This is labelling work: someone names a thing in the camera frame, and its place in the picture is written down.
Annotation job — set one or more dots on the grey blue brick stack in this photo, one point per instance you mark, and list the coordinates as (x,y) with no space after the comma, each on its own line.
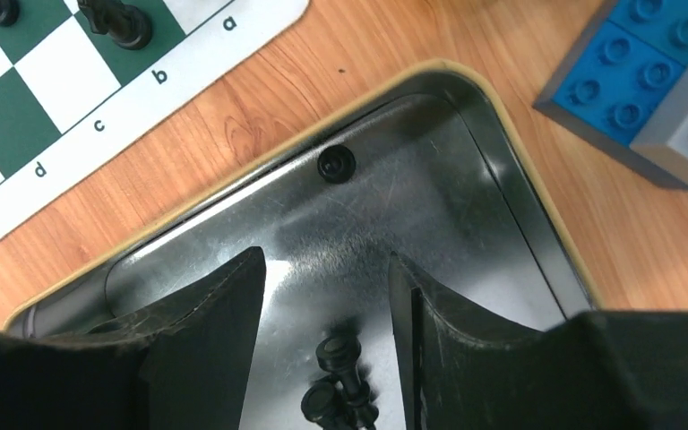
(623,88)

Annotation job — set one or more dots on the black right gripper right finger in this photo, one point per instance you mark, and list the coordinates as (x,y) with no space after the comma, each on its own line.
(462,366)

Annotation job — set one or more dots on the black queen in tin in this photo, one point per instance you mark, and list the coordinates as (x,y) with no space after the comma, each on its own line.
(338,356)

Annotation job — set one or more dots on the black pawn in tin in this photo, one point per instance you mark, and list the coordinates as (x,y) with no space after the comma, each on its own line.
(336,164)

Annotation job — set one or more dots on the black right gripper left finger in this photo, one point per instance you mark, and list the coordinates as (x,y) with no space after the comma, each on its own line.
(182,362)

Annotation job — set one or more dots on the green white chess mat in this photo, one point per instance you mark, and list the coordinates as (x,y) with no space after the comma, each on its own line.
(71,100)

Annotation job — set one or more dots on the metal tin with black pieces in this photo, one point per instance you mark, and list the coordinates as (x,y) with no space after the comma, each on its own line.
(442,178)

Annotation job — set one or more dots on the black piece in tin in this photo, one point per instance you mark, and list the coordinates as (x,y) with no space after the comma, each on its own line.
(323,405)

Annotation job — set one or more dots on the black knight piece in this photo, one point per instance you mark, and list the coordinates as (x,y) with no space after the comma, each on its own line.
(127,25)

